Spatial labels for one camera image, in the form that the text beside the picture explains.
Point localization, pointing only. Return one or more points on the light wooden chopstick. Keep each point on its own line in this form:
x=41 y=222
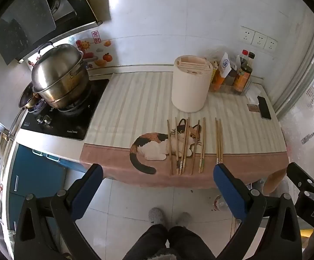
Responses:
x=169 y=146

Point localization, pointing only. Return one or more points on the black smartphone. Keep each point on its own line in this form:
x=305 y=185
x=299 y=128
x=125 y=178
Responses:
x=264 y=107

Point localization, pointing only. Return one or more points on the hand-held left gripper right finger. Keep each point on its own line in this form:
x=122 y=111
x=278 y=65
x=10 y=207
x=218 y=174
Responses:
x=228 y=191

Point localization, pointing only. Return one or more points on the row of wooden chopsticks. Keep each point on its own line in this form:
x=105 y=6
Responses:
x=186 y=140

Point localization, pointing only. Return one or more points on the cat printed striped tablecloth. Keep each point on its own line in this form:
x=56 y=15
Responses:
x=146 y=100

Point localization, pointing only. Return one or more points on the blue kitchen cabinet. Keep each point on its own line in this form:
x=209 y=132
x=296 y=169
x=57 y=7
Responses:
x=29 y=173

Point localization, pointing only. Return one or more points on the clear plastic bag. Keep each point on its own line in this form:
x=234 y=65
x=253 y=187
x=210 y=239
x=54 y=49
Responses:
x=213 y=55

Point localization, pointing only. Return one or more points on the tan rounded stool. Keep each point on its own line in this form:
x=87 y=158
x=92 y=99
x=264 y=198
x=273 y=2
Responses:
x=274 y=180

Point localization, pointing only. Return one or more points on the person's right leg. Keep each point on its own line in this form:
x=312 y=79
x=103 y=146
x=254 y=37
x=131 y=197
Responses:
x=189 y=245

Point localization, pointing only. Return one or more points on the black capped dark sauce bottle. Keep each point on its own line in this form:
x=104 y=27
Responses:
x=251 y=59

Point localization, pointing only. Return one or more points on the white wall socket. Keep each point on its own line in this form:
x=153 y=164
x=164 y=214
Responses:
x=259 y=39
x=270 y=44
x=246 y=35

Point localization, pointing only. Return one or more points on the clear plastic organizer tray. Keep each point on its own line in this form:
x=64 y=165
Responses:
x=228 y=90

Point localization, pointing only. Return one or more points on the metal window frame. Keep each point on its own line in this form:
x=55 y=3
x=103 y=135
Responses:
x=297 y=81

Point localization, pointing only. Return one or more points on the person's left leg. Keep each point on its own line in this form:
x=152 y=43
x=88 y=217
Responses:
x=148 y=243

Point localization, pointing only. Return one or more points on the red capped dark sauce bottle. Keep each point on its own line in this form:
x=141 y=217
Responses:
x=244 y=58

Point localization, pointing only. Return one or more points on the black range hood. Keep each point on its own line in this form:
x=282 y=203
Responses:
x=24 y=13

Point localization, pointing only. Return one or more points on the cream cylindrical chopstick holder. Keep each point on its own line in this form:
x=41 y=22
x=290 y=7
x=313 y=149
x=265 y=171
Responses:
x=190 y=86

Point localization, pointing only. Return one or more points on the stainless steel steamer pot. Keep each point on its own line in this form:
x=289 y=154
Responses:
x=59 y=73

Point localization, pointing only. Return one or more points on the brown bottle with orange label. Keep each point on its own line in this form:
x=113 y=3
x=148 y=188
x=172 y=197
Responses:
x=242 y=80

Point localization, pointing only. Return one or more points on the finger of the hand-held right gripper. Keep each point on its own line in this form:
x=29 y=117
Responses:
x=299 y=176

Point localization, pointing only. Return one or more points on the grey slipper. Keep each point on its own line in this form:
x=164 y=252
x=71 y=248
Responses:
x=157 y=216
x=182 y=219

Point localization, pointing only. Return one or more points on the person's leg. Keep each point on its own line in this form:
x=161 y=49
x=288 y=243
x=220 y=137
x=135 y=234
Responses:
x=148 y=243
x=189 y=245

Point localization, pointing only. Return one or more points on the white crumpled tissue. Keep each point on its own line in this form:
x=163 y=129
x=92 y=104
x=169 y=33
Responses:
x=251 y=97

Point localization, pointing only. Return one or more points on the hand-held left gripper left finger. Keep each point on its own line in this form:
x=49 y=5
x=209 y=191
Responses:
x=87 y=189

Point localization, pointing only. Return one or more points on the green-banded wooden chopstick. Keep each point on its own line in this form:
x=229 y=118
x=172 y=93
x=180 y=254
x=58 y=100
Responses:
x=216 y=140

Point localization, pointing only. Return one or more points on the white packet with blue emblem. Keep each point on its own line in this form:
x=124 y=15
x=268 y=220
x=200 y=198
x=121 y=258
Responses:
x=224 y=65

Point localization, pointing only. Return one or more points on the orange seasoning bottle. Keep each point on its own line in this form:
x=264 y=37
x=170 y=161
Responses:
x=219 y=80

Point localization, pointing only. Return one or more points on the black glass gas stove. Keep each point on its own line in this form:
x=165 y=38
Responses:
x=73 y=124

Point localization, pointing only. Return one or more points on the fruit printed wall sticker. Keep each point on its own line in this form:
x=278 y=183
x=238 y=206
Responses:
x=105 y=57

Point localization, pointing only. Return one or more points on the brown square coaster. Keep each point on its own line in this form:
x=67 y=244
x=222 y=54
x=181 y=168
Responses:
x=253 y=108

